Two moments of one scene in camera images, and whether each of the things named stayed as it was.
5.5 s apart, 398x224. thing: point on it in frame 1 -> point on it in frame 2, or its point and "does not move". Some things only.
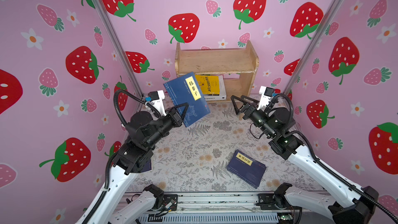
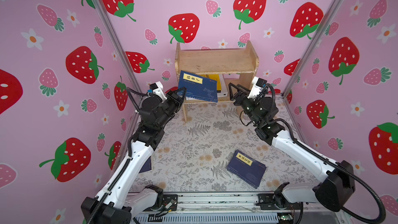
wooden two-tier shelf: x=237 y=66 does not move
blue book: x=186 y=89 -> x=198 y=87
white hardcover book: x=222 y=92 does not move
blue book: x=249 y=169 does not move
